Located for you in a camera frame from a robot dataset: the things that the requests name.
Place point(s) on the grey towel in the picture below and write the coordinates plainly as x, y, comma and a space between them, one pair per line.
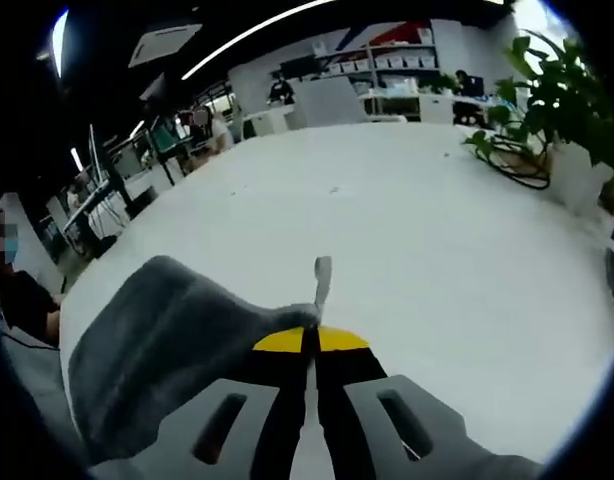
162, 325

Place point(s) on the black monitor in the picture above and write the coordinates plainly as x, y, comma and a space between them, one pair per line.
297, 67

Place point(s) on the long ceiling light strip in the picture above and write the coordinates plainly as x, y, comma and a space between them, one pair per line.
247, 32

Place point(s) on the ceiling air conditioner unit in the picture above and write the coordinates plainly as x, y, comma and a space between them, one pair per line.
162, 45

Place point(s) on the green plant in white pot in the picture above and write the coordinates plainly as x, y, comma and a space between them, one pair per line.
562, 95

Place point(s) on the curved ceiling light strip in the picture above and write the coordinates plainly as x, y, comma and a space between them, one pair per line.
61, 40

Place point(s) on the wall shelf with white boxes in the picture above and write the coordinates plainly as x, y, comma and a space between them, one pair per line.
387, 62

